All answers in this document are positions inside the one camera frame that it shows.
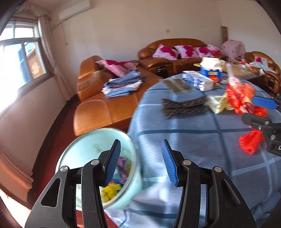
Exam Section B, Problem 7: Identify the red printed plastic bag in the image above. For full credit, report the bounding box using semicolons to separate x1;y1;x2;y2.
226;63;267;156

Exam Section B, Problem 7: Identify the pink floral cloth bundle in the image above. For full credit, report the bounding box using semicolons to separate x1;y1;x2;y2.
206;44;221;54

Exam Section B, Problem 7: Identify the folded white blue printed cloth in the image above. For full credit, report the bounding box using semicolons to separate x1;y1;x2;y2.
101;83;141;97

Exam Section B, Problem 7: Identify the dark grey knitted cloth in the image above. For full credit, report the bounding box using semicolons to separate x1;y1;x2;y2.
161;96;209;119

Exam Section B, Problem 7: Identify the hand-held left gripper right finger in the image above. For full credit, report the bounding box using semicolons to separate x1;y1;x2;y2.
161;139;257;228

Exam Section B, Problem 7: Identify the pale yellow plastic bag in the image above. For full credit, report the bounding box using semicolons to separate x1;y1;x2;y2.
207;95;229;114

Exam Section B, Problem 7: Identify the pink window curtain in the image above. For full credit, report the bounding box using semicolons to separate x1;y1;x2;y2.
0;149;34;204

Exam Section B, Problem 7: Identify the light blue cloth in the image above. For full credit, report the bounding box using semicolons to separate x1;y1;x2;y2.
250;61;270;71

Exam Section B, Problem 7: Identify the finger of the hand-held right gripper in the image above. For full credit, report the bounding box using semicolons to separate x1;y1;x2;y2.
252;93;281;109
241;113;281;137

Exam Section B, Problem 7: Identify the white blue carton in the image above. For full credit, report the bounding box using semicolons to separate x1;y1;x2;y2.
182;71;214;91

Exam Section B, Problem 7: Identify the white air conditioner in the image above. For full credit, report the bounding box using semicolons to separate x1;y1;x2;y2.
58;0;91;21

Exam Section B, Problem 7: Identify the clear packet with dark contents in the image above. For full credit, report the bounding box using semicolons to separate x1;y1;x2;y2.
158;78;195;95

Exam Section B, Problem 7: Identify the orange leather three-seat sofa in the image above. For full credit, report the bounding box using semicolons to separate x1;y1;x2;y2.
138;38;222;78

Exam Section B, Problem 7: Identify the blue tissue box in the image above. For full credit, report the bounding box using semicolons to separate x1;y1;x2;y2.
200;57;224;84

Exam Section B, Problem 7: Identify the pink floral cushion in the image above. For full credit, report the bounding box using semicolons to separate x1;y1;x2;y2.
194;47;214;58
174;45;199;58
152;44;179;60

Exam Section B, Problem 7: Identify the pink cloth cover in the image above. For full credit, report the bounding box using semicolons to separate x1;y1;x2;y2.
221;39;246;59

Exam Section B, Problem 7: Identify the orange leather armchair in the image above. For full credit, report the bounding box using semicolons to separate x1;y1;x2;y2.
244;51;281;92

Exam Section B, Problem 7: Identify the orange leather chaise sofa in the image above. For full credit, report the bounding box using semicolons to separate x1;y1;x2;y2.
73;55;164;136

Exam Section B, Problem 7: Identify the wooden glass-top coffee table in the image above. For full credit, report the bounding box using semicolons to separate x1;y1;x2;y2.
193;61;269;88

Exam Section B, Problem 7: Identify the sliding glass window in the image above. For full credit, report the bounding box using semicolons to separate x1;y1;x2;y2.
0;19;53;97

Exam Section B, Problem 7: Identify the blue plaid tablecloth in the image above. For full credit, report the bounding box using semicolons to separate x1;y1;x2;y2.
103;73;281;228

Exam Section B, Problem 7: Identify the light blue cartoon bin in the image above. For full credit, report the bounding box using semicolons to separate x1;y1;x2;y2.
54;128;143;210

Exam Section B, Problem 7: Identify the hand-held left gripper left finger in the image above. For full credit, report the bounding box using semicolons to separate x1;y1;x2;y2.
25;139;122;228

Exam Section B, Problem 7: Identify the beige curtain valance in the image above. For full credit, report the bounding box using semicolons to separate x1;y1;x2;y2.
22;2;50;17

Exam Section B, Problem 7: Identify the long pink floral pillow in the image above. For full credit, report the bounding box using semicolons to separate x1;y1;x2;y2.
95;60;139;77

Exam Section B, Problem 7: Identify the beige window curtain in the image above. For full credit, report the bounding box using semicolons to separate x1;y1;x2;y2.
38;15;74;101

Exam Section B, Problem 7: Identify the pink armchair cushion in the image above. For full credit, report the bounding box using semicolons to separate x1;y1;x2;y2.
255;56;269;66

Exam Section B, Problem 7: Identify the blue snack wrapper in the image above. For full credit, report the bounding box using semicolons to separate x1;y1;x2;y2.
116;156;132;186

